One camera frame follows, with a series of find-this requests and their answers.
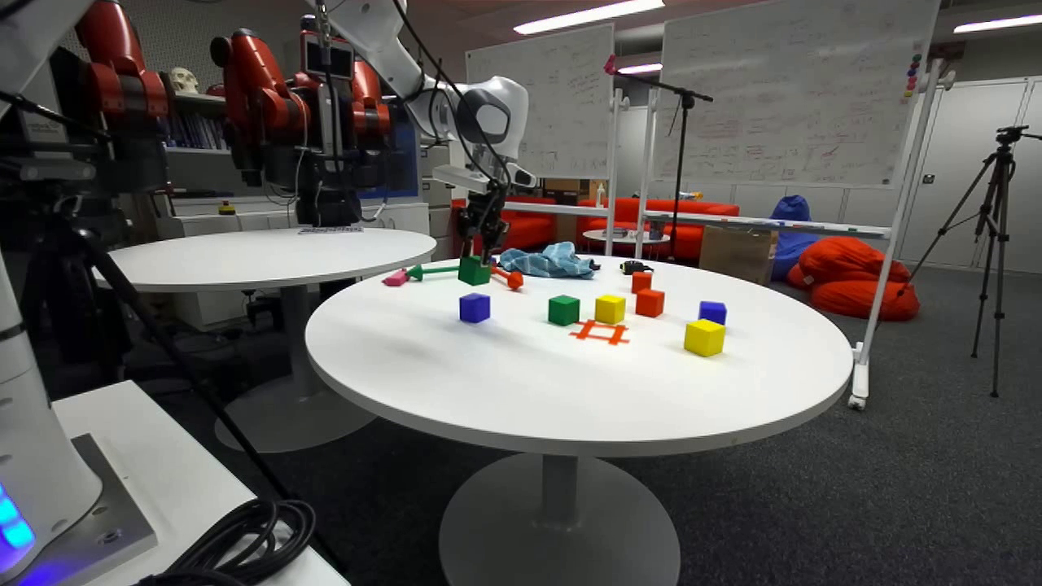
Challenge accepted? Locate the long ceiling light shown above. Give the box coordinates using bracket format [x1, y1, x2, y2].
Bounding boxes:
[512, 0, 666, 41]
[950, 9, 1042, 36]

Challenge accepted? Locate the rolling whiteboard with tray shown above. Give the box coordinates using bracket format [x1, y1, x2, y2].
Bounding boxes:
[464, 27, 625, 260]

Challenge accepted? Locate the white table pedestal base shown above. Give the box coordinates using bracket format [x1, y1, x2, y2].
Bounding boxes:
[436, 452, 683, 586]

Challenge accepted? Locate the green cube block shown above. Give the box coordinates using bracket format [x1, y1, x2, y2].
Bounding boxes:
[456, 253, 496, 291]
[547, 292, 584, 328]

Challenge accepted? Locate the large rolling whiteboard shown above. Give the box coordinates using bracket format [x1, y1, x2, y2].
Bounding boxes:
[644, 0, 958, 413]

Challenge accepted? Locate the small orange plastic frame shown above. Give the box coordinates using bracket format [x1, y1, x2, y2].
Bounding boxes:
[568, 317, 631, 350]

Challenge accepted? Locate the white skull figure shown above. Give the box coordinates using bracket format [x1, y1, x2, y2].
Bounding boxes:
[165, 67, 204, 98]

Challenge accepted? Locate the red sofa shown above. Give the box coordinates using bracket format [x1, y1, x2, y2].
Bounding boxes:
[449, 191, 742, 265]

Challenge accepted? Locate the small round white table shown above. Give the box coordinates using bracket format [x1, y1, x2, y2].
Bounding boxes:
[584, 224, 671, 248]

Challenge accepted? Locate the blue beanbag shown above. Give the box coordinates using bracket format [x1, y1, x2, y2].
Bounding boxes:
[769, 191, 813, 282]

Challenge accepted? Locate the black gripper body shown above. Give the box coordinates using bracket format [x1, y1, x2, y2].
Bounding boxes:
[451, 179, 514, 242]

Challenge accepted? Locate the black camera tripod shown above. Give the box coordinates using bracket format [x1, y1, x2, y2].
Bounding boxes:
[0, 208, 289, 515]
[910, 122, 1042, 402]

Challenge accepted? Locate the cardboard box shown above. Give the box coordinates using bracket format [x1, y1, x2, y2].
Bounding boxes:
[698, 223, 780, 286]

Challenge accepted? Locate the black microphone stand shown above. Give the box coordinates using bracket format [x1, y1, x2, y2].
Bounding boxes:
[602, 55, 716, 265]

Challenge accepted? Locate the light blue crumpled cloth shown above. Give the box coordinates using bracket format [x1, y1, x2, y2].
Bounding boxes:
[497, 238, 598, 282]

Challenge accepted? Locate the red beanbag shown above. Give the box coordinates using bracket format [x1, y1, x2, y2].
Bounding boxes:
[785, 236, 925, 324]

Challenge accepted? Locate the yellow cube block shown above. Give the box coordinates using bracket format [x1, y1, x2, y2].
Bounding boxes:
[679, 317, 729, 361]
[594, 291, 629, 328]

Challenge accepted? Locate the white round side table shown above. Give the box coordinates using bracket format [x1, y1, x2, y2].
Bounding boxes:
[106, 224, 440, 455]

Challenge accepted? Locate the white robot stand table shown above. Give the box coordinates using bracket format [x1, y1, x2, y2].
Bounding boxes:
[0, 378, 351, 586]

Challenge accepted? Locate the red black Baxter torso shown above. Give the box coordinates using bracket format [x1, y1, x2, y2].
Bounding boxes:
[289, 9, 398, 228]

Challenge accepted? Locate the black cable coil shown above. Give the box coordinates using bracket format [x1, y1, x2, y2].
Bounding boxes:
[135, 495, 318, 586]

